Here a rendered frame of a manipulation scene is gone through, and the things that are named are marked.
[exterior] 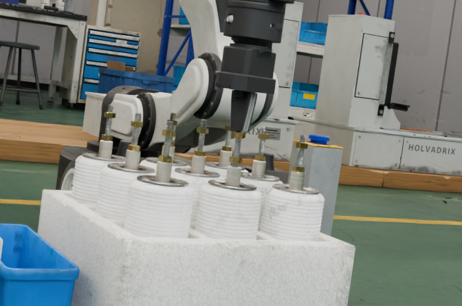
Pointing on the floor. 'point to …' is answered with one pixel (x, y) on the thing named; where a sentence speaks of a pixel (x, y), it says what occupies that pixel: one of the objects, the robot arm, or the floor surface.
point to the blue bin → (34, 270)
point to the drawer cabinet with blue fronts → (97, 58)
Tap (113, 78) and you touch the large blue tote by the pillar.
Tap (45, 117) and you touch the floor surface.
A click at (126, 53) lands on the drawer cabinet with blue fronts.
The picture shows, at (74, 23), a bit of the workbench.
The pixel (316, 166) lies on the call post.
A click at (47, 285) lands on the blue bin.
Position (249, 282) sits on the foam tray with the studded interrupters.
